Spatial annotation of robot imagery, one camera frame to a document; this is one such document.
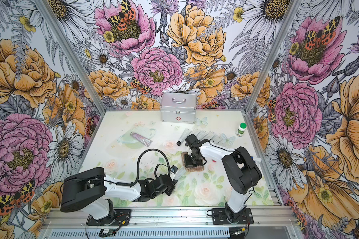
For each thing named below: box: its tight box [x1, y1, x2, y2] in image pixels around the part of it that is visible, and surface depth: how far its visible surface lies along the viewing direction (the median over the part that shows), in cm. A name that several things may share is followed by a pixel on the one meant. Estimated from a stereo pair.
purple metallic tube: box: [129, 131, 154, 147], surface depth 107 cm
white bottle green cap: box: [235, 121, 247, 137], surface depth 104 cm
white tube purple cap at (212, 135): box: [201, 130, 221, 144], surface depth 108 cm
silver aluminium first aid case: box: [160, 92, 197, 124], surface depth 111 cm
